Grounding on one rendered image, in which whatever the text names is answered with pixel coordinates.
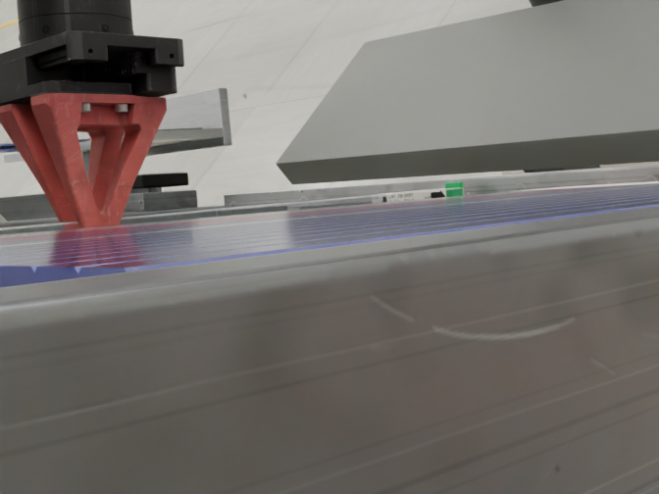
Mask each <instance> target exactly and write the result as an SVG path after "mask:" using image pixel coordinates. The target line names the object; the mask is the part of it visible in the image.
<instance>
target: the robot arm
mask: <svg viewBox="0 0 659 494"><path fill-rule="evenodd" d="M17 8H18V21H19V41H20V46H21V47H18V48H15V49H12V50H9V51H6V52H3V53H0V124H1V125H2V126H3V127H4V129H5V130H6V132H7V134H8V135H9V137H10V138H11V140H12V141H13V143H14V145H15V146H16V148H17V149H18V151H19V152H20V154H21V156H22V157H23V159H24V160H25V162H26V164H27V166H28V167H29V169H30V170H31V172H32V173H33V175H34V177H35V178H36V180H37V181H38V183H39V184H40V186H41V188H42V190H43V191H44V193H45V195H46V197H47V199H48V201H49V203H50V205H51V206H52V208H53V210H54V212H55V214H56V216H57V218H58V220H59V222H73V221H77V222H78V224H79V226H80V228H85V227H95V226H107V225H119V224H120V222H121V219H122V216H123V213H124V210H125V207H126V205H127V200H128V197H129V194H130V192H131V190H132V187H133V184H134V182H135V179H136V177H137V175H138V173H139V170H140V168H141V166H142V164H143V162H144V159H145V157H146V155H147V153H148V151H149V148H150V146H151V144H152V142H153V140H154V137H155V135H156V133H157V131H158V129H159V126H160V124H161V122H162V120H163V118H164V115H165V114H166V112H167V102H166V98H164V97H160V96H165V95H170V94H175V93H177V76H176V67H183V66H184V58H183V43H182V39H180V38H169V37H157V36H144V35H134V33H133V28H132V14H131V1H130V0H17ZM78 132H87V134H88V135H89V136H90V138H91V146H90V158H89V170H88V179H87V175H86V170H85V166H84V162H83V158H82V154H81V149H80V145H79V141H78V136H77V133H78ZM124 132H125V136H124ZM123 136H124V139H123ZM122 141H123V143H122ZM121 144H122V146H121ZM120 148H121V149H120Z"/></svg>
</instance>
